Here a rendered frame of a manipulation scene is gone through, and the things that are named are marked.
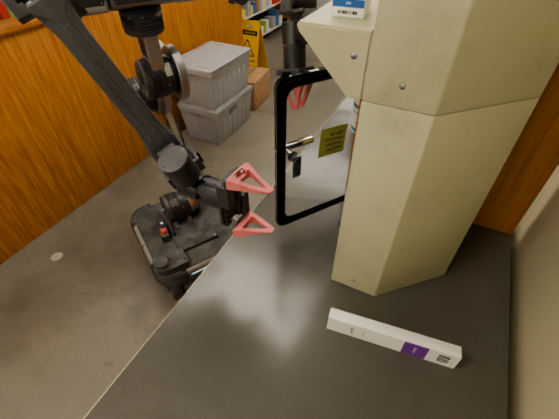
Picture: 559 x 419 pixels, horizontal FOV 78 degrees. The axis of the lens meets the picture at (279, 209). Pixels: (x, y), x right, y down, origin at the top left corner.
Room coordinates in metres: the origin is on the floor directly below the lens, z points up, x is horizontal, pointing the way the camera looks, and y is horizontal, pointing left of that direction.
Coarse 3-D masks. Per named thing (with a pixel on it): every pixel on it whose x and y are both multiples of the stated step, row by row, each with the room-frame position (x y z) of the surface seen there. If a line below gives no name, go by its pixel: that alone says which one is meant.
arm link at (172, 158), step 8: (160, 152) 0.53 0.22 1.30; (168, 152) 0.53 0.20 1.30; (176, 152) 0.53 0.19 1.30; (184, 152) 0.52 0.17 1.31; (192, 152) 0.61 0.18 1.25; (160, 160) 0.52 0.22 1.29; (168, 160) 0.51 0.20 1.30; (176, 160) 0.51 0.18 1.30; (184, 160) 0.51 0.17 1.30; (192, 160) 0.53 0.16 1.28; (200, 160) 0.62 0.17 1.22; (160, 168) 0.50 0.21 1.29; (168, 168) 0.50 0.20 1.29; (176, 168) 0.49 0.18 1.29; (184, 168) 0.50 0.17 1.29; (192, 168) 0.52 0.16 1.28; (200, 168) 0.60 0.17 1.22; (168, 176) 0.50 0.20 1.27; (176, 176) 0.50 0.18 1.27; (184, 176) 0.50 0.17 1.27; (192, 176) 0.51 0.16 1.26; (176, 184) 0.51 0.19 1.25; (184, 184) 0.51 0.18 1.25; (192, 184) 0.51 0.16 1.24
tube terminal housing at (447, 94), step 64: (384, 0) 0.51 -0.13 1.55; (448, 0) 0.47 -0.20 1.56; (512, 0) 0.48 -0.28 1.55; (384, 64) 0.50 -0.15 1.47; (448, 64) 0.46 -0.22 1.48; (512, 64) 0.49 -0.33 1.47; (384, 128) 0.49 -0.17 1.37; (448, 128) 0.47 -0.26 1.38; (512, 128) 0.51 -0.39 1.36; (384, 192) 0.48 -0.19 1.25; (448, 192) 0.49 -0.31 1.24; (384, 256) 0.46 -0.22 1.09; (448, 256) 0.52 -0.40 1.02
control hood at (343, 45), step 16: (320, 16) 0.59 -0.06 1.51; (336, 16) 0.59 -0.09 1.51; (368, 16) 0.59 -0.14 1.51; (304, 32) 0.56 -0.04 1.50; (320, 32) 0.54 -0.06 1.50; (336, 32) 0.53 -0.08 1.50; (352, 32) 0.52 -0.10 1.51; (368, 32) 0.52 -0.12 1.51; (320, 48) 0.54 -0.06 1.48; (336, 48) 0.53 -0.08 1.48; (352, 48) 0.52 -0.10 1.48; (368, 48) 0.51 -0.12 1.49; (336, 64) 0.53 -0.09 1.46; (352, 64) 0.52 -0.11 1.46; (336, 80) 0.53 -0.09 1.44; (352, 80) 0.52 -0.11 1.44; (352, 96) 0.52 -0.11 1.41
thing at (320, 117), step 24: (288, 96) 0.65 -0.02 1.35; (312, 96) 0.68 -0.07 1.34; (336, 96) 0.71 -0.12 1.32; (288, 120) 0.65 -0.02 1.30; (312, 120) 0.68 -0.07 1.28; (336, 120) 0.72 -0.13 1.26; (288, 144) 0.65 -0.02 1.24; (312, 144) 0.69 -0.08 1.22; (336, 144) 0.72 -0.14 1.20; (288, 168) 0.66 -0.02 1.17; (312, 168) 0.69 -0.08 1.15; (336, 168) 0.73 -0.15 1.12; (288, 192) 0.66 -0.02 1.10; (312, 192) 0.69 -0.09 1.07; (336, 192) 0.73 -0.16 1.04
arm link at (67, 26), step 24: (48, 0) 0.62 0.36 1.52; (48, 24) 0.61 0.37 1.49; (72, 24) 0.62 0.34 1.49; (72, 48) 0.61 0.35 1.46; (96, 48) 0.62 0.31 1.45; (96, 72) 0.60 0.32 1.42; (120, 72) 0.62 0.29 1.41; (120, 96) 0.60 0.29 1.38; (144, 120) 0.60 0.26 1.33; (144, 144) 0.60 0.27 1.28; (168, 144) 0.59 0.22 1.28
